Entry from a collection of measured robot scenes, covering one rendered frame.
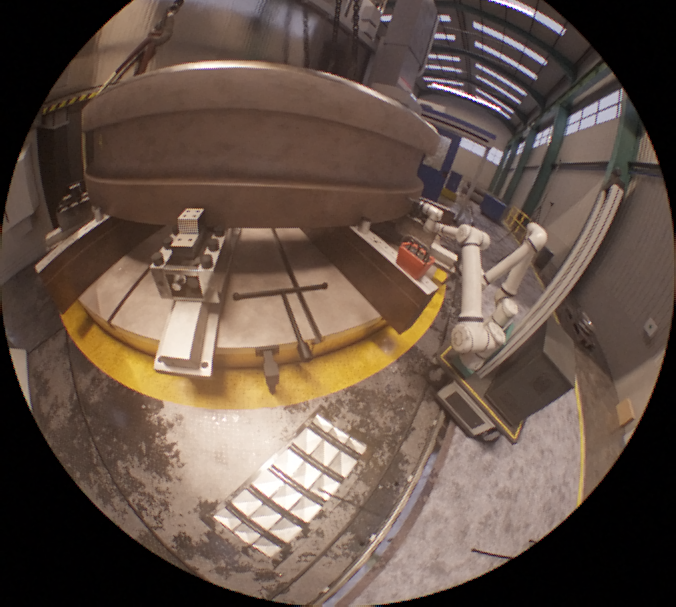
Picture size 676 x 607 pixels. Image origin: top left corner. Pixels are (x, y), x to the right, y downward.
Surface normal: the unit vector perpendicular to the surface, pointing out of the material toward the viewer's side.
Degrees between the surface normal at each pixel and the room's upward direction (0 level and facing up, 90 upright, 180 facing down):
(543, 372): 90
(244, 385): 0
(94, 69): 90
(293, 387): 0
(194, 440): 0
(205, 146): 90
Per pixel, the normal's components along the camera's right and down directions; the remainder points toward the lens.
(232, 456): 0.24, -0.77
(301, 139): 0.40, 0.63
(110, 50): 0.80, 0.50
